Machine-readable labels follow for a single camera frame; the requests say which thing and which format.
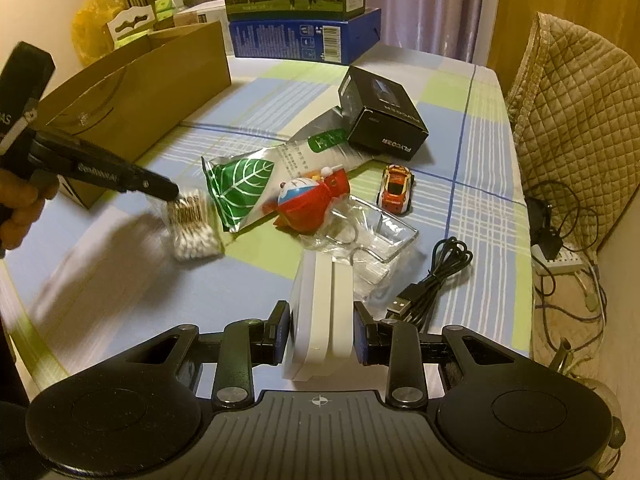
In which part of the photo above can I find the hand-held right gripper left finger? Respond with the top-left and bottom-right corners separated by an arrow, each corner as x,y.
117,300 -> 292,409

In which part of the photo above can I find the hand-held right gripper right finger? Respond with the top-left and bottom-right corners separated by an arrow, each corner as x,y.
353,301 -> 526,408

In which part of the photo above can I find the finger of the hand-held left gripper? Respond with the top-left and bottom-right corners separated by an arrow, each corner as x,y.
29,131 -> 180,202

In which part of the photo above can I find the white rectangular box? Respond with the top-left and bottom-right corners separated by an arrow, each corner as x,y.
282,252 -> 357,383

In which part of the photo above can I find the brown cardboard box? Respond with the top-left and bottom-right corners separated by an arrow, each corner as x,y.
30,21 -> 233,210

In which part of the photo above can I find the black usb cable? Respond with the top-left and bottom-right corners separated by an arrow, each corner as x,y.
384,237 -> 473,333

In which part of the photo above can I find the clear plastic tray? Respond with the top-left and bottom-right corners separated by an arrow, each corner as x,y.
345,195 -> 420,267

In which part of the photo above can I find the cotton swab pack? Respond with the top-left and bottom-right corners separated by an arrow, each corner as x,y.
162,187 -> 223,261

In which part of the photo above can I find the red blue cartoon cat toy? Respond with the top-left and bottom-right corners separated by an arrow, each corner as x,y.
274,165 -> 351,236

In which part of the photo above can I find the orange toy car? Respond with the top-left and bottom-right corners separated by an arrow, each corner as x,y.
376,164 -> 417,216

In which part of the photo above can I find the person's left hand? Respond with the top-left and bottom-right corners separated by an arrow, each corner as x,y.
0,167 -> 60,252

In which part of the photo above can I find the clear plastic bag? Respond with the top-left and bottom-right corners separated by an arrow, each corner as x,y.
302,200 -> 397,302

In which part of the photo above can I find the yellow plastic bag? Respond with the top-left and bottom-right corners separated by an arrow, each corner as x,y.
71,0 -> 126,66

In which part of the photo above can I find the white wooden chair back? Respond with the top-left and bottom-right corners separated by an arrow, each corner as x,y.
106,4 -> 156,51

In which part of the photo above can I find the green leaf print packet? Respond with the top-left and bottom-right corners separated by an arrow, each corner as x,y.
201,129 -> 373,233

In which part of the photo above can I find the stack of green tissue packs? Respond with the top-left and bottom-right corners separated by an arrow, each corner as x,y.
152,0 -> 188,31

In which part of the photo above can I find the white cardboard box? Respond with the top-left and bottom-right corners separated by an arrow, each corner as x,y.
175,2 -> 228,28

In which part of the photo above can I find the black power adapter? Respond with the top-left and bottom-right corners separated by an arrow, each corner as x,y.
530,197 -> 563,258

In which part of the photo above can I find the small black box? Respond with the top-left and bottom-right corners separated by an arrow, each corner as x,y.
338,65 -> 430,162

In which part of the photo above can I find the white power strip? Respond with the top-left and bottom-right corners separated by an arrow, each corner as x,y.
531,245 -> 586,276

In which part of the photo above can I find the blue cardboard box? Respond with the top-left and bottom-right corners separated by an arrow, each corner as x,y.
227,7 -> 383,66

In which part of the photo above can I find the plaid tablecloth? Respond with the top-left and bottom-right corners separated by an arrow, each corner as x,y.
0,45 -> 536,411

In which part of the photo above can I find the chair with quilted cover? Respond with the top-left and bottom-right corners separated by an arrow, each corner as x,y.
502,10 -> 640,251

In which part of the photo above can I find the pink curtain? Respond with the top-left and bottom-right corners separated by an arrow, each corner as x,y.
367,0 -> 483,63

